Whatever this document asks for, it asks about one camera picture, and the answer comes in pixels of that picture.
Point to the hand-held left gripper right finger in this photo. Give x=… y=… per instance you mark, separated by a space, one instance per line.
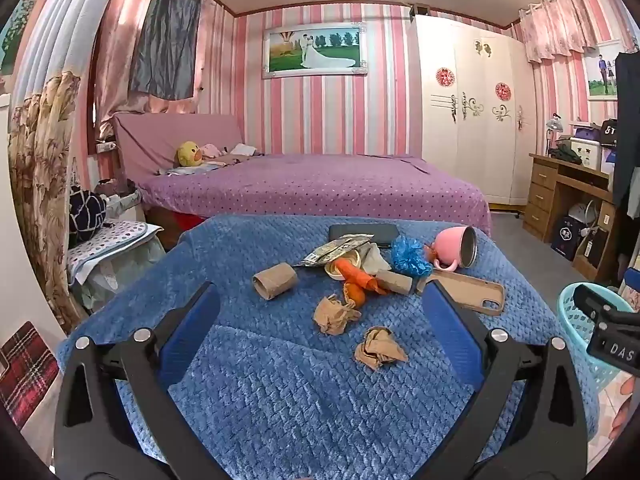
x=450 y=330

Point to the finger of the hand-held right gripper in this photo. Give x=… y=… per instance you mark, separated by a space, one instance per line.
x=595 y=302

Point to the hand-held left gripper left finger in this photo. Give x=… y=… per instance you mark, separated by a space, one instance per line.
x=192 y=330

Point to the teal plastic basket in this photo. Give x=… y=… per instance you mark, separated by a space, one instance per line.
x=575 y=330

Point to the cardboard paper tube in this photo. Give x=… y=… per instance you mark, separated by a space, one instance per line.
x=275 y=282
x=395 y=282

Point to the brown paper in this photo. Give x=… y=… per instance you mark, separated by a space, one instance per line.
x=377 y=350
x=332 y=315

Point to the orange peel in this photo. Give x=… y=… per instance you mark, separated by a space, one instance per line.
x=430 y=251
x=354 y=294

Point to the blue plastic mesh ball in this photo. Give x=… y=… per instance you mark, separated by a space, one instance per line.
x=407 y=255

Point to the white sock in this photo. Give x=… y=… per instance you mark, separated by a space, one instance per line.
x=377 y=262

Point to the orange toy carrot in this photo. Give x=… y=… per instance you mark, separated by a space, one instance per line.
x=352 y=271

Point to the cream tape roll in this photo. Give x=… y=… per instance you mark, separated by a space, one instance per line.
x=332 y=272

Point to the silver foil wrapper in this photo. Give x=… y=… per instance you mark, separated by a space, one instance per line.
x=325 y=252

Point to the person's right hand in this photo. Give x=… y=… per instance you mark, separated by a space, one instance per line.
x=627 y=410

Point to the brown open box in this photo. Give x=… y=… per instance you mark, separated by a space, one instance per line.
x=590 y=260

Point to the tan phone case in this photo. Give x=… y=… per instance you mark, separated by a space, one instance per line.
x=470 y=290

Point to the dark gift bag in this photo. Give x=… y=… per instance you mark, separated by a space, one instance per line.
x=567 y=237

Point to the pink metal mug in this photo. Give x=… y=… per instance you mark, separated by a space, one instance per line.
x=447 y=247

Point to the white round appliance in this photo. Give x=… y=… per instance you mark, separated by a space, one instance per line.
x=582 y=210

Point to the wooden desk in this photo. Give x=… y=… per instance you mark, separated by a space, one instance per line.
x=542 y=195

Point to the black smartphone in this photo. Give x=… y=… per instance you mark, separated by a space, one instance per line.
x=380 y=232

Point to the polka dot cloth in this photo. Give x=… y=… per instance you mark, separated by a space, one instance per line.
x=115 y=235

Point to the white storage box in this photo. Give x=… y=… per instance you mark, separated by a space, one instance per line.
x=585 y=152

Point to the dark green clothes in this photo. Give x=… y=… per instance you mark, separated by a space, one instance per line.
x=565 y=154

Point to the navy patterned bag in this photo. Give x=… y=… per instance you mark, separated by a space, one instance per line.
x=85 y=212

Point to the purple box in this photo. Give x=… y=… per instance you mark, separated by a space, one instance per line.
x=587 y=132

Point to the dark hanging coat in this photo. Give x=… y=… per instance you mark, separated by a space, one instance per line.
x=627 y=135

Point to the black printed bag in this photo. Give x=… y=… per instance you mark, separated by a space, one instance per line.
x=610 y=132

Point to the red plaid mat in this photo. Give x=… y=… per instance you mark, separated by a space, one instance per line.
x=27 y=375

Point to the yellow duck plush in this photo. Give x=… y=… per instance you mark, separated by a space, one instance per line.
x=187 y=154

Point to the pink plush toy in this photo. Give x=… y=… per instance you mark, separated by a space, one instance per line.
x=210 y=150

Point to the white wardrobe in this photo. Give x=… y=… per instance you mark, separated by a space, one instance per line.
x=470 y=150

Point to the desk lamp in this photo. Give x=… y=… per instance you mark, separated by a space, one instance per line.
x=554 y=125

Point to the white folded clothes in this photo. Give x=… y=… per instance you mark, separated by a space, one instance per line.
x=242 y=149

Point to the bed with purple bedspread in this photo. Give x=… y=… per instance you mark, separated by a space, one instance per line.
x=320 y=185

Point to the pink covered headboard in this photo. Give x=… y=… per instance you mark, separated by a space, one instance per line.
x=165 y=135

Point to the framed couple photo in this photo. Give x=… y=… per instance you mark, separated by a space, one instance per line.
x=602 y=75

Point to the beige floral curtain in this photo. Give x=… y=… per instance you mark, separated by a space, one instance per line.
x=40 y=160

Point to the pink floral valance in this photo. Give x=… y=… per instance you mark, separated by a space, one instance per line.
x=555 y=25

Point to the grey hanging cloth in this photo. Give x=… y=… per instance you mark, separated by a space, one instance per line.
x=165 y=35

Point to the pink window curtain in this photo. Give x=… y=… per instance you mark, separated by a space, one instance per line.
x=117 y=35

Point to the framed wedding photo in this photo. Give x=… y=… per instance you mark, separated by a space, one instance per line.
x=315 y=50

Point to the green wall picture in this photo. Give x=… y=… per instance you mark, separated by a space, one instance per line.
x=20 y=30

